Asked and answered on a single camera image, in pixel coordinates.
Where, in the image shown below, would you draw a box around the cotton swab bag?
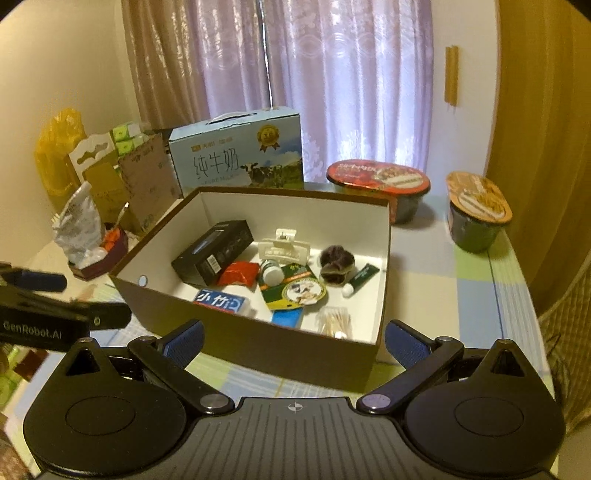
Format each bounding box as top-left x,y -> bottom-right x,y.
315,306 -> 353,339

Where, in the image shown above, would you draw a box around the green ointment tube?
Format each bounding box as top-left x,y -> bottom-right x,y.
342,263 -> 380,298

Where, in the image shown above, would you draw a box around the dark brown scrunchie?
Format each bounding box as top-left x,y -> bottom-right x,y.
318,245 -> 356,285

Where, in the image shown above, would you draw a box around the white hair claw clip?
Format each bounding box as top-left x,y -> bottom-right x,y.
257,228 -> 311,266

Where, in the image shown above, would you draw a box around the brown cardboard sorting box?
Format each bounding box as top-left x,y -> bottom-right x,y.
110,187 -> 391,391

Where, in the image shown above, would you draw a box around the white crumpled plastic bag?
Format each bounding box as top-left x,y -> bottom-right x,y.
52,181 -> 104,264

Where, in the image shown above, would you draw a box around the dark red small tray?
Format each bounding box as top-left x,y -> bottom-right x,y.
68,226 -> 128,281

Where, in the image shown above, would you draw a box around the blue tissue packet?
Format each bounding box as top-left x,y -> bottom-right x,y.
193,288 -> 249,315

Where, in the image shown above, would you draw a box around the black product box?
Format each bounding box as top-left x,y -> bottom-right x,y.
171,220 -> 253,287

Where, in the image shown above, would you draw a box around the red snack packet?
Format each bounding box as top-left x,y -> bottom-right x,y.
216,261 -> 259,288

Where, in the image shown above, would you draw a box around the brown cardboard carton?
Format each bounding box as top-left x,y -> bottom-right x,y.
69,133 -> 181,236

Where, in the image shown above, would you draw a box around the small white green jar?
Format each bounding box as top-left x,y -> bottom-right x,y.
259,259 -> 284,287

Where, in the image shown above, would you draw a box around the green card with badge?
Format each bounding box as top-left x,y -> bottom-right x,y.
259,264 -> 327,311

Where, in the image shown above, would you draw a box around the quilted olive chair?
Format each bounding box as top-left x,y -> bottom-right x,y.
539,258 -> 591,432

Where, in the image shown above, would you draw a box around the yellow plastic bag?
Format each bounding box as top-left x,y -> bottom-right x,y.
34,108 -> 87,213

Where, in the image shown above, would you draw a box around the orange lid noodle bowl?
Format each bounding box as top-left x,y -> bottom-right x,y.
446,171 -> 513,253

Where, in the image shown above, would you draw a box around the red lid noodle bowl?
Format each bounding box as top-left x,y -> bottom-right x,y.
327,159 -> 431,224

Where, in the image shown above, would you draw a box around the green tissue packs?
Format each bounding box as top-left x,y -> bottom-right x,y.
111,122 -> 149,157

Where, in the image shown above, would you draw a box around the blue milk carton box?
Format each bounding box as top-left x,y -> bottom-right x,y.
169,107 -> 304,194

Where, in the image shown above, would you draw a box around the brown side curtain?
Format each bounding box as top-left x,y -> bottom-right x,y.
487,1 -> 590,313

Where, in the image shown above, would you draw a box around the purple window curtain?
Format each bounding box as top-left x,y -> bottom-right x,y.
121,1 -> 434,182

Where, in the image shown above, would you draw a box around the wooden wall hook strip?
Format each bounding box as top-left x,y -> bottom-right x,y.
444,45 -> 460,107

